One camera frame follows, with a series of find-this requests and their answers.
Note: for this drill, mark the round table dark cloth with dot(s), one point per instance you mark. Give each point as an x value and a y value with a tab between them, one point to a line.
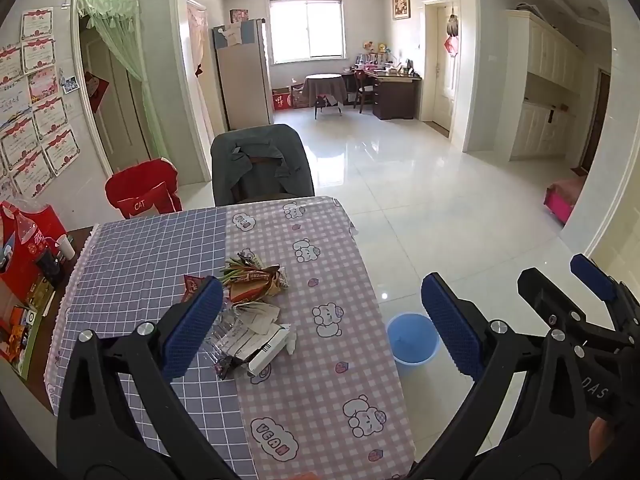
325	90

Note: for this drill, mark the window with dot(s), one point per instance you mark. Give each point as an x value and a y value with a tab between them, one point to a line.
306	30

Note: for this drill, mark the wooden chair at desk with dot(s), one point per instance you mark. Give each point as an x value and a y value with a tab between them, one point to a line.
365	89

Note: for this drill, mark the framed wall picture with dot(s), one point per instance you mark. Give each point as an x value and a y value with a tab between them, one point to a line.
401	10

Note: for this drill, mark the checkered pink grey tablecloth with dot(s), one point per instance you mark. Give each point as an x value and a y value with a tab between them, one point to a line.
303	382

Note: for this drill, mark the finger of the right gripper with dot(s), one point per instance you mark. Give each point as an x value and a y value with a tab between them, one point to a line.
559	312
601	284

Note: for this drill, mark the white wall cabinet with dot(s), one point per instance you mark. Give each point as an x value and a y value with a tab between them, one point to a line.
540	93

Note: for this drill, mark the green door curtain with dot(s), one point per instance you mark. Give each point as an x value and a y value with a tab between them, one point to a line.
118	22

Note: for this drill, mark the chair with grey jacket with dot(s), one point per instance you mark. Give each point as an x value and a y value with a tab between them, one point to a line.
260	163

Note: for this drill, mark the clear plastic wrapper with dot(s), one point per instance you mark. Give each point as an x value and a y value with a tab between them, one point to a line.
229	344

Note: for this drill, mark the blue plastic trash bucket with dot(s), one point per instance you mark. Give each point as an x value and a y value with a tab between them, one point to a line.
413	338

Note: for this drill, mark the pink stool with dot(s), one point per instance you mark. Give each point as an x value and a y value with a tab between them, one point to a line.
562	196

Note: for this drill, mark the beige refrigerator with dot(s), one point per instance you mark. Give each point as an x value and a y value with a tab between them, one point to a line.
241	53

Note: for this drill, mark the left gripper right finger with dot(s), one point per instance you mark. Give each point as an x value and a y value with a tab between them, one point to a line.
547	435

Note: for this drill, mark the white cardboard box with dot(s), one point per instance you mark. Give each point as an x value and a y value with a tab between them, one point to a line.
279	338

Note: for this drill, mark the newspaper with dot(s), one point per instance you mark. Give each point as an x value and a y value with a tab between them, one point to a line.
256	315

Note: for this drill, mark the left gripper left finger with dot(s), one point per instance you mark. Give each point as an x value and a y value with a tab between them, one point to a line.
97	436

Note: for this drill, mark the dark wooden desk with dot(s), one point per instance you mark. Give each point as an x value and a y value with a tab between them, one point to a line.
395	97

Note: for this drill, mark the cola bottle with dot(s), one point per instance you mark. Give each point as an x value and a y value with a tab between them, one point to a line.
32	241

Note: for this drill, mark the red cardboard box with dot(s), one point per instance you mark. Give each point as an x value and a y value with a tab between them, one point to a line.
281	98

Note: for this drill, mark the white paper cup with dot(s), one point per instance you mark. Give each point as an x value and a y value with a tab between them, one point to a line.
65	247

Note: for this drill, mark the award certificates on wall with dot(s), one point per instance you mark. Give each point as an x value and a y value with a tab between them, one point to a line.
37	139

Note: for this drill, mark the person's right hand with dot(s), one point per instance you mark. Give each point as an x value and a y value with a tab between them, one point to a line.
600	437

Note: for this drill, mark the red covered chair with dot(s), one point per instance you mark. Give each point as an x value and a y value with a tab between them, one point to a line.
147	189

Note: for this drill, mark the red printed flyer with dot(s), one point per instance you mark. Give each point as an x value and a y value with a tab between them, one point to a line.
191	286

